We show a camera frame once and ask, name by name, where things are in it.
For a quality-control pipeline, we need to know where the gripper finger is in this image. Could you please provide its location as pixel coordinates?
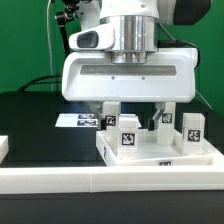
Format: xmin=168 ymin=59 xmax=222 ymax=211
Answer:
xmin=148 ymin=102 xmax=166 ymax=131
xmin=89 ymin=102 xmax=106 ymax=130

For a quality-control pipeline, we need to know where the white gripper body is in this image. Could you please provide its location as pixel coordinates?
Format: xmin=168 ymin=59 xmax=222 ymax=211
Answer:
xmin=62 ymin=48 xmax=198 ymax=102

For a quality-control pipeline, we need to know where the white square table top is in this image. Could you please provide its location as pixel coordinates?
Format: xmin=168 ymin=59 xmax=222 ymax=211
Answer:
xmin=96 ymin=129 xmax=224 ymax=166

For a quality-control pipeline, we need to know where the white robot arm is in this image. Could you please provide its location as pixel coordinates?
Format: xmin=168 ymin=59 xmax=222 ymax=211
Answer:
xmin=62 ymin=0 xmax=212 ymax=129

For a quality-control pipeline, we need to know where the white U-shaped obstacle fence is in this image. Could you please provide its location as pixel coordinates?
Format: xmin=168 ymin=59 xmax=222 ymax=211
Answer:
xmin=0 ymin=136 xmax=224 ymax=195

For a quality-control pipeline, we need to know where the white marker base plate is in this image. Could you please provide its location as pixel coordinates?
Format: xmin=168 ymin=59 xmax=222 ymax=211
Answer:
xmin=55 ymin=113 xmax=98 ymax=128

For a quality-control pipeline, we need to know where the black cable bundle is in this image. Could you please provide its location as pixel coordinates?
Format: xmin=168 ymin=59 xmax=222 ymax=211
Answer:
xmin=17 ymin=73 xmax=64 ymax=93

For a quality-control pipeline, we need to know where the white cable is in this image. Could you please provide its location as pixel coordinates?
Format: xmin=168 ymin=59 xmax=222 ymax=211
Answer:
xmin=46 ymin=0 xmax=55 ymax=92

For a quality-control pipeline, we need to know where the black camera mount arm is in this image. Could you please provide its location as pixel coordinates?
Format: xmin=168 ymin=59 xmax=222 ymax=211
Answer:
xmin=55 ymin=0 xmax=80 ymax=56

